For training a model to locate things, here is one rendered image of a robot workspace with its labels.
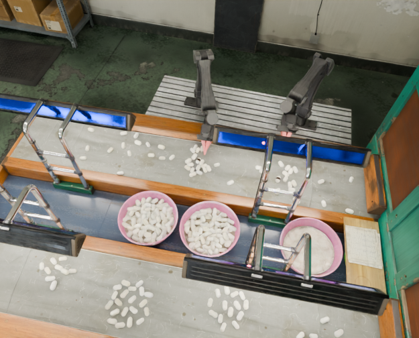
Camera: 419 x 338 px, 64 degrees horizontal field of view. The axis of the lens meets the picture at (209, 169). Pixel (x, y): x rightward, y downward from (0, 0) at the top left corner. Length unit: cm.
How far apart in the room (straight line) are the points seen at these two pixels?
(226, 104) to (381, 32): 192
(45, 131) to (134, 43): 201
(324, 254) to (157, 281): 71
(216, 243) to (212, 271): 42
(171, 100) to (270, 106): 61
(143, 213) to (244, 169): 54
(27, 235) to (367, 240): 132
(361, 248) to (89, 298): 113
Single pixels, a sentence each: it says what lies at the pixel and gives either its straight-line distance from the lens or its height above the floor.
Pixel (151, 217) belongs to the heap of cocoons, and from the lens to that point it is 159.
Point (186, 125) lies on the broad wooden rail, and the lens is 185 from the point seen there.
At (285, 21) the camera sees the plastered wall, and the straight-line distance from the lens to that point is 352.
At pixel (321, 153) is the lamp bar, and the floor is 108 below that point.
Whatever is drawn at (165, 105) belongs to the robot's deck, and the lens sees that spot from 210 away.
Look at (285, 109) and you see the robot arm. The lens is 160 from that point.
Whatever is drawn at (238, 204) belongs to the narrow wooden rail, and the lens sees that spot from 157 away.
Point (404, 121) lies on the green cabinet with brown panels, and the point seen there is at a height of 107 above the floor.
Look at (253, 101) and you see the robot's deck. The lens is 214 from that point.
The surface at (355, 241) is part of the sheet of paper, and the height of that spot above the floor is 78.
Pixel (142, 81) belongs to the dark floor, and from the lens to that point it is 333.
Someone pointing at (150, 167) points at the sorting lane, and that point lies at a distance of 172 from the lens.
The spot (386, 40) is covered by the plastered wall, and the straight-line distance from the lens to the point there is 366.
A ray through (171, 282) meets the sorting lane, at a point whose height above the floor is 74.
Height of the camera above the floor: 212
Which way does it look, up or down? 55 degrees down
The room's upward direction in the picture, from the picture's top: 2 degrees clockwise
